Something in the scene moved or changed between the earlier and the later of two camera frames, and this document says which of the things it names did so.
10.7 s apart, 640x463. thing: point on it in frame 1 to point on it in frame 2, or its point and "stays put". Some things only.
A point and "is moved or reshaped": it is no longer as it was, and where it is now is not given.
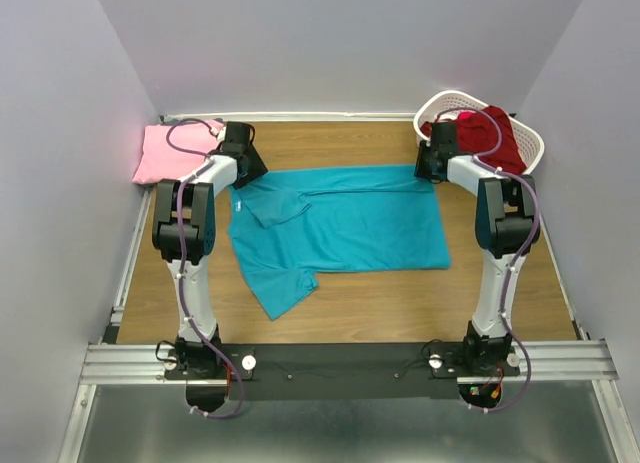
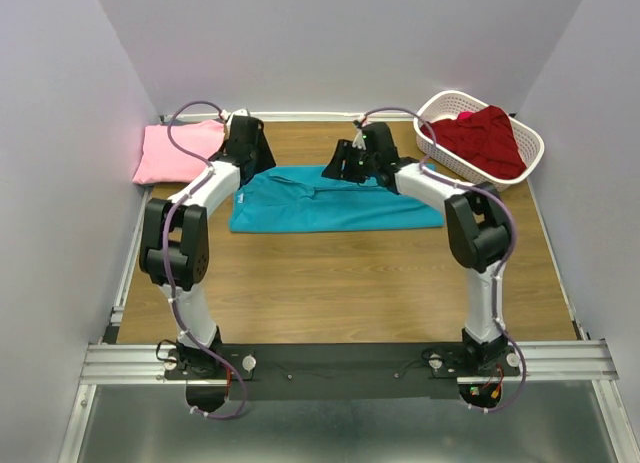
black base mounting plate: (340, 372) stays put
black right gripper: (419, 169) to (344, 153)
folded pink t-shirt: (174, 150) stays put
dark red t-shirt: (478, 135) stays put
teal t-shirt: (292, 222) is moved or reshaped
